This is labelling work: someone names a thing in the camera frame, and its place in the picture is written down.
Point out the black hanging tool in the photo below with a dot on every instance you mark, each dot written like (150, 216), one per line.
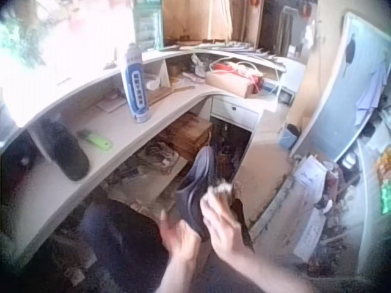
(350, 52)

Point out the green small parts cabinet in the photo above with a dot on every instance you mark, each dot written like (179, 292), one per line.
(148, 27)

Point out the dark blue shoe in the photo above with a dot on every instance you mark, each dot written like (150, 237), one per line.
(195, 186)

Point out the white bowl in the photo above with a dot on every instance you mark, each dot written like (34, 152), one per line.
(152, 84)

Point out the green utility knife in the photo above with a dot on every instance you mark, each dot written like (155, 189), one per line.
(96, 141)

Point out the blue cup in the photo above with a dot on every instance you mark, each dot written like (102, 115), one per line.
(287, 138)

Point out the white paper calendar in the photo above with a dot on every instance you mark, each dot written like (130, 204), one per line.
(308, 235)

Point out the black shoe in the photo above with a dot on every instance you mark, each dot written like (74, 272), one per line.
(68, 152)

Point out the wooden ruler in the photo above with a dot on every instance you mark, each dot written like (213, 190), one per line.
(171, 94)

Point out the white corner desk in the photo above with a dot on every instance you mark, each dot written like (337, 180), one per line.
(122, 128)

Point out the brown cardboard box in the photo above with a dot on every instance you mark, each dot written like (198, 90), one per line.
(229, 84)

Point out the leaning wooden boards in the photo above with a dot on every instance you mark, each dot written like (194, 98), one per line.
(210, 19)

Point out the white desk drawer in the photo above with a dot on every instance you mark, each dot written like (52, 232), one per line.
(233, 112)

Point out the light blue cloth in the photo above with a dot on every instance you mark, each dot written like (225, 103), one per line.
(371, 91)

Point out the green plant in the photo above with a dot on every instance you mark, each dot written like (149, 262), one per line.
(23, 45)

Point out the row of flat wooden strips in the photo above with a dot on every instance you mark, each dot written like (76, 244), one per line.
(226, 49)

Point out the wooden crate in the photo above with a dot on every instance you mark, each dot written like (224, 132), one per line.
(187, 135)

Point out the white blue spray can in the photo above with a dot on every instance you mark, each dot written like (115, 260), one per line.
(136, 85)

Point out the heap of clutter with papers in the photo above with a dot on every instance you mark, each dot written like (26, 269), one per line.
(330, 189)

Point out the person's right hand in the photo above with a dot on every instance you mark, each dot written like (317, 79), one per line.
(224, 232)

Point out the person's right fingers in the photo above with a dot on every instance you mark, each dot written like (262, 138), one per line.
(215, 203)

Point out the person's legs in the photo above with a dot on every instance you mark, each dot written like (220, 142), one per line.
(125, 244)

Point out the grey blue board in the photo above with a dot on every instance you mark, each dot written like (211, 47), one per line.
(333, 107)

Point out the person's left hand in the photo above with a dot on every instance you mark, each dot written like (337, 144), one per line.
(183, 241)

